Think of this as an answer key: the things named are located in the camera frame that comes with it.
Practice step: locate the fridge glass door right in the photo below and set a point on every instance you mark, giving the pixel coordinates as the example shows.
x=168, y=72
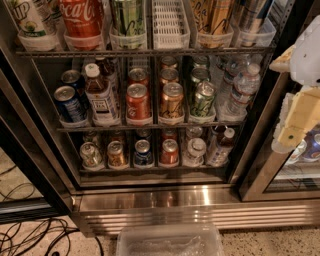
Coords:
x=265, y=175

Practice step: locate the red soda can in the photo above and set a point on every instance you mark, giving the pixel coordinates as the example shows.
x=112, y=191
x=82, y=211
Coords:
x=137, y=104
x=138, y=75

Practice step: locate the bottom shelf clear bottle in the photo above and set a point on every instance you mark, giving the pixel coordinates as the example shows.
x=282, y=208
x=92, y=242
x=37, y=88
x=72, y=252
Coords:
x=193, y=156

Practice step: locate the front orange LaCroix can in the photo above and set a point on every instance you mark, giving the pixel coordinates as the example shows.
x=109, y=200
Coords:
x=171, y=101

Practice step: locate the green can top shelf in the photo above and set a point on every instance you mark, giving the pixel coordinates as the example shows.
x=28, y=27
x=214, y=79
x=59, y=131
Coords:
x=128, y=17

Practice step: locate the fridge door left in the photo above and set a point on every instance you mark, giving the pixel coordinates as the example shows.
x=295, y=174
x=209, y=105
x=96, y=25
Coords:
x=20, y=145

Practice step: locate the bottom shelf tea bottle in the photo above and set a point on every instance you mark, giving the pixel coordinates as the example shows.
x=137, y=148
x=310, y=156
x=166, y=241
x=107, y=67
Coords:
x=220, y=147

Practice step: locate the rear blue soda can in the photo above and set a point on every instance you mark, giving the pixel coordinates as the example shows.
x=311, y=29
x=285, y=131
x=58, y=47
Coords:
x=75, y=79

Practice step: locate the bottom shelf blue can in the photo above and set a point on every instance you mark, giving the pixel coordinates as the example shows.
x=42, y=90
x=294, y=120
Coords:
x=143, y=153

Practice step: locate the clear plastic bin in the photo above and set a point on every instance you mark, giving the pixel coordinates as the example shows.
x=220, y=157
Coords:
x=170, y=240

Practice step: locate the bottom shelf silver can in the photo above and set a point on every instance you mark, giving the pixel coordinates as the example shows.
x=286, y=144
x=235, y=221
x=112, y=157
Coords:
x=91, y=156

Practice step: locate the front green LaCroix can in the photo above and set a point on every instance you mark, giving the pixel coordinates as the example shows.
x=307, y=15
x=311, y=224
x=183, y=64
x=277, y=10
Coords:
x=203, y=99

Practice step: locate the rear red soda can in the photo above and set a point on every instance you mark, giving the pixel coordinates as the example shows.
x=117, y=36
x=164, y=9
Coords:
x=138, y=75

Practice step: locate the bottom shelf orange can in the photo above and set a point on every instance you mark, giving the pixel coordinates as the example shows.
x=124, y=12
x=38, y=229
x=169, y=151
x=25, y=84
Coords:
x=115, y=153

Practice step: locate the front clear water bottle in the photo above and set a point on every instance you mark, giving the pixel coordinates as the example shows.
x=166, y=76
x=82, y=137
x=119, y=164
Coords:
x=245, y=85

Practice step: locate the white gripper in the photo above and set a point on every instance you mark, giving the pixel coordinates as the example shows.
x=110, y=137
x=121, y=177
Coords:
x=307, y=65

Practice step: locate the middle green can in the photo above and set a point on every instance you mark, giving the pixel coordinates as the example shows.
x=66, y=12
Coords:
x=200, y=74

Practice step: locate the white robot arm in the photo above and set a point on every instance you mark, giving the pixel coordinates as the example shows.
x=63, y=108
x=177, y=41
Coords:
x=305, y=59

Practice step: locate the yellow can top shelf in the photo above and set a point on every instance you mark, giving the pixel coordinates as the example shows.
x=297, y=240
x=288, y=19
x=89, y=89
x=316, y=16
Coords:
x=212, y=16

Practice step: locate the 7UP bottle top shelf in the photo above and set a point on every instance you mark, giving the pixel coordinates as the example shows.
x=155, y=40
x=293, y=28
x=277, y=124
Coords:
x=33, y=17

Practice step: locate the front red soda can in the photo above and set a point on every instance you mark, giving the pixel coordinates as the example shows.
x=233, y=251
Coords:
x=137, y=104

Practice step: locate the middle orange can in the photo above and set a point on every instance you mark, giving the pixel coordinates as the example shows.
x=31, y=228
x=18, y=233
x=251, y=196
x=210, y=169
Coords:
x=168, y=75

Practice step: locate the silver can top shelf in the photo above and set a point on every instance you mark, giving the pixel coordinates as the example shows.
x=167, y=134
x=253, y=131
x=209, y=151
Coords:
x=249, y=15

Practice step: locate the rear clear water bottle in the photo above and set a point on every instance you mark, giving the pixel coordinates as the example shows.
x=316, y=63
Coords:
x=235, y=64

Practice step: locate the bottom shelf red can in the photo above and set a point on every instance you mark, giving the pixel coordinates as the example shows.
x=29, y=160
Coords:
x=169, y=152

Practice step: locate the Coca-Cola bottle top shelf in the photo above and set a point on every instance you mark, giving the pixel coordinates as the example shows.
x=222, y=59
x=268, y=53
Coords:
x=82, y=18

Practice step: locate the blue soda can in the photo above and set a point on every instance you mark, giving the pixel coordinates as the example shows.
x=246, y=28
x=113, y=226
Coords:
x=68, y=104
x=75, y=79

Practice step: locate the clear water bottle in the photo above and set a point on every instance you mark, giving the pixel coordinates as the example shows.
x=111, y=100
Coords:
x=235, y=64
x=245, y=85

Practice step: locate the front blue soda can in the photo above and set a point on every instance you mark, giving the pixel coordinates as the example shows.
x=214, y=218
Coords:
x=68, y=104

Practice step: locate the tea bottle white cap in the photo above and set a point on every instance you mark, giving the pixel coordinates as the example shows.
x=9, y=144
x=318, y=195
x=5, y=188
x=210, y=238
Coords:
x=100, y=95

